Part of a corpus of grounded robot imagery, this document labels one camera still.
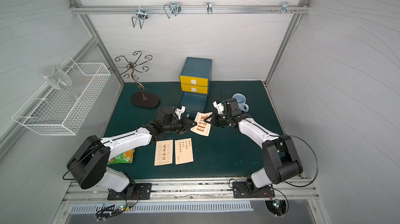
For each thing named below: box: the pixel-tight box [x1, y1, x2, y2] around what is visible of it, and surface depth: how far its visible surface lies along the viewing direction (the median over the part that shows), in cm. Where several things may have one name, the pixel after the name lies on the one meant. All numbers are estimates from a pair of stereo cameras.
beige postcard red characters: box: [190, 111, 214, 137], surface depth 84 cm
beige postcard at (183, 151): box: [174, 138, 194, 166], surface depth 88 cm
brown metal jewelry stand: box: [108, 51, 160, 109], surface depth 95 cm
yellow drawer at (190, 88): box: [180, 83, 209, 94], surface depth 103 cm
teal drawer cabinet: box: [179, 56, 213, 95], surface depth 106 cm
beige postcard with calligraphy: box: [154, 139, 174, 167], surface depth 88 cm
